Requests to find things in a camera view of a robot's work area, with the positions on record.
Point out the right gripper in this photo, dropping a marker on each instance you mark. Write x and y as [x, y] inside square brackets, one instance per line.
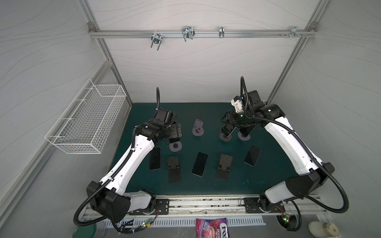
[233, 123]

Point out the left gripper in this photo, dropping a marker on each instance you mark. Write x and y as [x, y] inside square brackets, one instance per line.
[176, 131]

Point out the silver phone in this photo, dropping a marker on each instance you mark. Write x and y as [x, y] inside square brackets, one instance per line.
[227, 129]

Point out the purple case phone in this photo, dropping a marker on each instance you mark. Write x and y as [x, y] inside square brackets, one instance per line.
[173, 140]
[155, 159]

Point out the dark phone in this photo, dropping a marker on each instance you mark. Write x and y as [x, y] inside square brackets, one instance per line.
[245, 131]

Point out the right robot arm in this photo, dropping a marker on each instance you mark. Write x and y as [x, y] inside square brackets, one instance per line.
[249, 112]

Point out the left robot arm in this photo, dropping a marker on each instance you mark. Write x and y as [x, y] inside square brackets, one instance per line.
[107, 199]

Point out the purple round stand left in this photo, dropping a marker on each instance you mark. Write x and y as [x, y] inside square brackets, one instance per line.
[175, 146]

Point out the purple round stand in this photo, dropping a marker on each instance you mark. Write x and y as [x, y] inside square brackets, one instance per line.
[198, 129]
[243, 138]
[175, 146]

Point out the purple round stand right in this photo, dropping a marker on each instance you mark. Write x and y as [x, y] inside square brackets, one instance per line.
[243, 138]

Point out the grey round stand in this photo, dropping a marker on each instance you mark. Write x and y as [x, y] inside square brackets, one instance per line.
[225, 138]

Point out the purple round stand centre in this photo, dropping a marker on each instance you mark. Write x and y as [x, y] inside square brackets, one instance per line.
[198, 129]

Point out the black folding stand right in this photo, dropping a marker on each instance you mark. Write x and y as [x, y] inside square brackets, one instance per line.
[224, 167]

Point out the aluminium top crossbar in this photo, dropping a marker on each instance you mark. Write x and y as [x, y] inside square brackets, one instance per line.
[192, 33]

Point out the pink candy bag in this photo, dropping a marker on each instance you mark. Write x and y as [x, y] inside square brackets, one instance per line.
[215, 228]

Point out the green lid container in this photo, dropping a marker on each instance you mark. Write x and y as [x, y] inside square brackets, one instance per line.
[85, 231]

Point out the white tape roll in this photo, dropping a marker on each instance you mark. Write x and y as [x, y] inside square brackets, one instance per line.
[323, 229]

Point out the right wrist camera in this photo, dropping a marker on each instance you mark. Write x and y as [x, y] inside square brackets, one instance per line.
[237, 103]

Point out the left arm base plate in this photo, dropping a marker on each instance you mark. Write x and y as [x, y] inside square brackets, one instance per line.
[157, 206]

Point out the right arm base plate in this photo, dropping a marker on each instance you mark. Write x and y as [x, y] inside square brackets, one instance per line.
[256, 205]

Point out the white wire basket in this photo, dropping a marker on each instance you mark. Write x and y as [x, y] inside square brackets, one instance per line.
[86, 123]

